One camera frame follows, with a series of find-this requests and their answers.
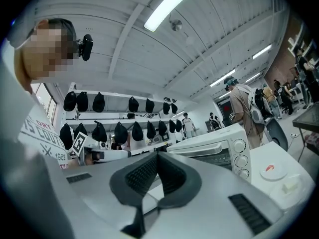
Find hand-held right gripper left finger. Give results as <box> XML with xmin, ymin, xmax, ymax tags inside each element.
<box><xmin>62</xmin><ymin>152</ymin><xmax>159</xmax><ymax>239</ymax></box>

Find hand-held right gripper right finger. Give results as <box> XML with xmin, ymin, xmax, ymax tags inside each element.
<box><xmin>144</xmin><ymin>152</ymin><xmax>285</xmax><ymax>239</ymax></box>

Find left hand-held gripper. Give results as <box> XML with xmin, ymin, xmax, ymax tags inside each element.
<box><xmin>72</xmin><ymin>131</ymin><xmax>132</xmax><ymax>166</ymax></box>

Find white oven door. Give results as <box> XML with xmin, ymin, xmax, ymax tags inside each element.
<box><xmin>167</xmin><ymin>140</ymin><xmax>234</xmax><ymax>172</ymax></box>

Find person's left forearm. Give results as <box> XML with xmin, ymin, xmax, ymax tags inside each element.
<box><xmin>65</xmin><ymin>158</ymin><xmax>81</xmax><ymax>170</ymax></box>

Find white toaster oven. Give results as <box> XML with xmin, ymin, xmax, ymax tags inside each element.
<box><xmin>166</xmin><ymin>122</ymin><xmax>252</xmax><ymax>184</ymax></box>

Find rows of black caps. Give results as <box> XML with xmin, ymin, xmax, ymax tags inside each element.
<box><xmin>59</xmin><ymin>91</ymin><xmax>184</xmax><ymax>151</ymax></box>

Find white curved display shelf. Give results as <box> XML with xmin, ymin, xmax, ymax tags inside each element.
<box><xmin>59</xmin><ymin>82</ymin><xmax>186</xmax><ymax>157</ymax></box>

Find white table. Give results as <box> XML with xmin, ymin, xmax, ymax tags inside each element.
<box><xmin>143</xmin><ymin>140</ymin><xmax>315</xmax><ymax>213</ymax></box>

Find person's white printed shirt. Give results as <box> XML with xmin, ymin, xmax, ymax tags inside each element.
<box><xmin>0</xmin><ymin>40</ymin><xmax>75</xmax><ymax>239</ymax></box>

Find glass window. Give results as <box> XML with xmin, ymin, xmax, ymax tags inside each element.
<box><xmin>31</xmin><ymin>83</ymin><xmax>57</xmax><ymax>125</ymax></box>

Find white plate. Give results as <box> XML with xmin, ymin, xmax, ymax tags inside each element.
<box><xmin>270</xmin><ymin>175</ymin><xmax>310</xmax><ymax>204</ymax></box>
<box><xmin>260</xmin><ymin>162</ymin><xmax>289</xmax><ymax>181</ymax></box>

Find grey shell chair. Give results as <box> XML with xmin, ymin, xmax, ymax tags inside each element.
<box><xmin>265</xmin><ymin>118</ymin><xmax>289</xmax><ymax>152</ymax></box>

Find ceiling tube light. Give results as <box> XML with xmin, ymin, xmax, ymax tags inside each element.
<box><xmin>144</xmin><ymin>0</ymin><xmax>205</xmax><ymax>33</ymax></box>
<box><xmin>252</xmin><ymin>43</ymin><xmax>273</xmax><ymax>60</ymax></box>
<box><xmin>245</xmin><ymin>72</ymin><xmax>261</xmax><ymax>84</ymax></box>
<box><xmin>209</xmin><ymin>68</ymin><xmax>236</xmax><ymax>88</ymax></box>

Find person's head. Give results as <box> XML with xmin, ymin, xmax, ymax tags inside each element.
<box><xmin>13</xmin><ymin>18</ymin><xmax>78</xmax><ymax>91</ymax></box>

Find round metal ceiling fixture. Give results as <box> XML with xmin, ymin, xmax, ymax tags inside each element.
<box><xmin>170</xmin><ymin>19</ymin><xmax>183</xmax><ymax>32</ymax></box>

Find black head-worn camera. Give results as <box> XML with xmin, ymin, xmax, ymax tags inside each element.
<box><xmin>76</xmin><ymin>33</ymin><xmax>94</xmax><ymax>62</ymax></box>

